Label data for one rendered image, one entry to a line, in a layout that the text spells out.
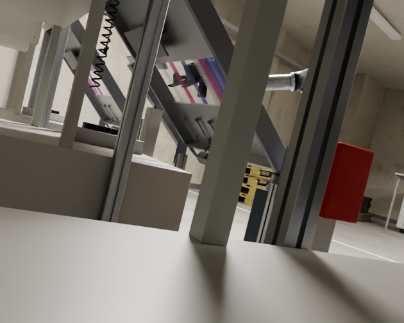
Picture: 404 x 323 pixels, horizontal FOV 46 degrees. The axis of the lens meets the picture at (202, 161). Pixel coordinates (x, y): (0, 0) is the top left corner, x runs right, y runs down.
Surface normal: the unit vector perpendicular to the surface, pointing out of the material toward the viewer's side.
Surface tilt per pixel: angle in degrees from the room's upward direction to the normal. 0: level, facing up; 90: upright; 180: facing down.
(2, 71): 90
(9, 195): 90
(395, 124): 90
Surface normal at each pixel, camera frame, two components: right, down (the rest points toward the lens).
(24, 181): 0.43, 0.14
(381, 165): -0.63, -0.12
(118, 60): 0.73, 0.21
